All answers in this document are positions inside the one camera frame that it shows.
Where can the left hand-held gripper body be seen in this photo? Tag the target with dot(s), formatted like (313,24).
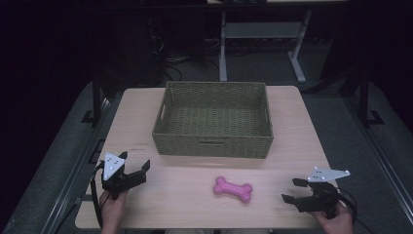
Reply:
(114,180)

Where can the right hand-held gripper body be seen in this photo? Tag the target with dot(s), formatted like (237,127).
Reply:
(323,198)

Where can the person's left hand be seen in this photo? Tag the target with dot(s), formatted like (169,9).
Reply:
(112,211)

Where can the person's right hand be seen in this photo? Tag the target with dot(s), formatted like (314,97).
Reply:
(339,225)

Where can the pink bone-shaped dog toy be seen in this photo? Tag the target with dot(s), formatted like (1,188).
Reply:
(232,189)

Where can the black metal stand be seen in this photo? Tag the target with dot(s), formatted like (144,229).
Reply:
(364,97)
(96,100)

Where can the green woven basket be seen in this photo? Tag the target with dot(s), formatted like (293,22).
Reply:
(212,126)

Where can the aluminium floor rail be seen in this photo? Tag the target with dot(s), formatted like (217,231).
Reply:
(381,152)
(73,169)

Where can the white metal desk frame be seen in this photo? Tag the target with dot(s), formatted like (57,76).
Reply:
(259,30)

